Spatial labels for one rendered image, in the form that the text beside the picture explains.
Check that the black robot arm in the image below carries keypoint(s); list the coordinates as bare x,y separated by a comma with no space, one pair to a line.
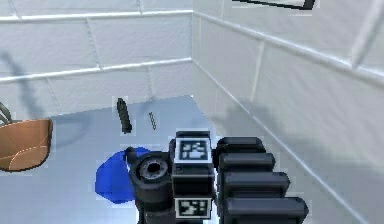
246,181

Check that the blue round object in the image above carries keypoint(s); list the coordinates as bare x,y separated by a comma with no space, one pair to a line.
111,180

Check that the black remote control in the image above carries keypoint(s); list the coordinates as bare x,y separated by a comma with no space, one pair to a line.
124,115

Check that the brown wooden bowl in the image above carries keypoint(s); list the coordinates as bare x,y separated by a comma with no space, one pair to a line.
23,145

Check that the black framed wall picture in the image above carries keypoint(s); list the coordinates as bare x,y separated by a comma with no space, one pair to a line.
283,3

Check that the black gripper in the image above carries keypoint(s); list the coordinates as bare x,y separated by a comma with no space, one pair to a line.
151,181

